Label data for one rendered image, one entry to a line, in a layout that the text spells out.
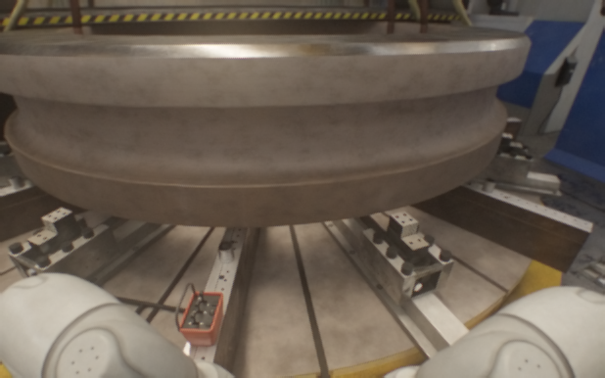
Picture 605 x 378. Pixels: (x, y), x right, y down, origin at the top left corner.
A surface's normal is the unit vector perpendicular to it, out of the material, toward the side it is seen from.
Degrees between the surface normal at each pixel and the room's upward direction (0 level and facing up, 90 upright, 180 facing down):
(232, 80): 90
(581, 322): 9
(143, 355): 61
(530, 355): 27
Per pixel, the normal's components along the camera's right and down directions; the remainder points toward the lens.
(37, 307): -0.07, -0.78
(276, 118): 0.11, 0.50
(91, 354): -0.01, -0.58
